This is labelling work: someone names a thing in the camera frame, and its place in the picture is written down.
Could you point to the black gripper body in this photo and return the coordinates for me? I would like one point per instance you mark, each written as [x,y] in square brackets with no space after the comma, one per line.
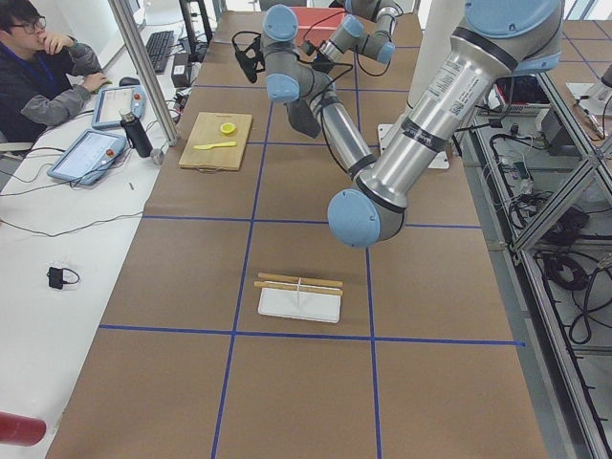
[320,54]

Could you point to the grey microfibre cloth pink underside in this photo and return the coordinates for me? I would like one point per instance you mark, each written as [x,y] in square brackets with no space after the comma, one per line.
[302,119]

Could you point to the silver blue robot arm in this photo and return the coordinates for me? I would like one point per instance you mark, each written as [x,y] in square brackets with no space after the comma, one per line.
[299,77]
[494,39]

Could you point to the black water bottle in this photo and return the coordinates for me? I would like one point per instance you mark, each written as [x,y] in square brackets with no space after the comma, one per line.
[136,134]

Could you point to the yellow lemon slice toy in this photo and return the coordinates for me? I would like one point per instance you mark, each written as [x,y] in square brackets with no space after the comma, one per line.
[227,128]

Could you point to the pink plastic bin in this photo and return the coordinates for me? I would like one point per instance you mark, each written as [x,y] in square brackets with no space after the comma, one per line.
[316,24]

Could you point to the yellow plastic knife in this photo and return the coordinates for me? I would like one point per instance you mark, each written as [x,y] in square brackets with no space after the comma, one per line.
[209,146]

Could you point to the bamboo cutting board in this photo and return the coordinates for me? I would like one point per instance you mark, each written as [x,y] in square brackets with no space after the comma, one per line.
[206,130]

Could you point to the black keyboard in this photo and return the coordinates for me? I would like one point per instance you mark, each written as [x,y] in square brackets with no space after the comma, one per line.
[158,47]

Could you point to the blue teach pendant tablet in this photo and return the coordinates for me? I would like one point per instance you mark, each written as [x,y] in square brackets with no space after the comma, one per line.
[112,102]

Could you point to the seated person in dark jacket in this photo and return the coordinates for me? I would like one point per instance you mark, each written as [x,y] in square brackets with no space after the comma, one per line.
[46,77]

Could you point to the wooden towel rack rod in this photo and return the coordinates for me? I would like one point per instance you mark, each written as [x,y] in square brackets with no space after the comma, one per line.
[327,283]

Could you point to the white rectangular tray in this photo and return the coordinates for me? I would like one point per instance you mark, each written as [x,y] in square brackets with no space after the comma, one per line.
[297,305]

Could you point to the small black clip device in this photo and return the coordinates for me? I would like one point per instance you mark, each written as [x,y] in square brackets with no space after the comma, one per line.
[58,278]

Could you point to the red cylinder extinguisher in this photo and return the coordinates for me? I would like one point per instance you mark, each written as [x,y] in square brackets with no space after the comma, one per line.
[17,430]

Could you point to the aluminium frame post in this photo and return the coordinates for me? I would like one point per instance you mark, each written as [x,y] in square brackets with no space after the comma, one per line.
[136,49]

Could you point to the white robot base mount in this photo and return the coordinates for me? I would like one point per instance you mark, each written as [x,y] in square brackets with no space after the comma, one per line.
[411,151]

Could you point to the white rack cross bracket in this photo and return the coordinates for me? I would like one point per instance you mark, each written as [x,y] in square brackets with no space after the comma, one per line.
[298,299]

